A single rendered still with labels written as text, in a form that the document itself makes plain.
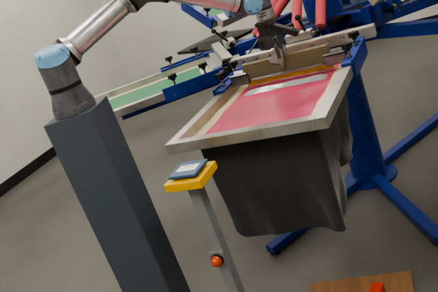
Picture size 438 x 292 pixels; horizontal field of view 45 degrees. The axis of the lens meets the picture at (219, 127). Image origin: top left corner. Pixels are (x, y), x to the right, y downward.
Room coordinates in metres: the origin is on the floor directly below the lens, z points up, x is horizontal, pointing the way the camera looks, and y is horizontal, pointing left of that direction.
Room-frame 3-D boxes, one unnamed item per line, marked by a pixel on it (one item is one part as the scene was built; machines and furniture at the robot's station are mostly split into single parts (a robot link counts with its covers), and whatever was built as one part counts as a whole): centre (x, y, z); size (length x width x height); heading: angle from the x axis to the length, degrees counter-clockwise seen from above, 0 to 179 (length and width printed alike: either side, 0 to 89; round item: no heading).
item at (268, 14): (2.18, -0.33, 1.24); 0.08 x 0.08 x 0.05
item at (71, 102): (1.85, 0.45, 1.25); 0.15 x 0.15 x 0.10
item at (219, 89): (2.33, -0.12, 0.97); 0.30 x 0.05 x 0.07; 151
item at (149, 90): (2.89, 0.15, 1.05); 1.08 x 0.61 x 0.23; 91
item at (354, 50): (2.06, -0.61, 0.97); 0.30 x 0.05 x 0.07; 151
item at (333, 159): (1.84, -0.40, 0.74); 0.46 x 0.04 x 0.42; 151
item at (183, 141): (1.98, -0.25, 0.97); 0.79 x 0.58 x 0.04; 151
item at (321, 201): (1.73, -0.10, 0.74); 0.45 x 0.03 x 0.43; 61
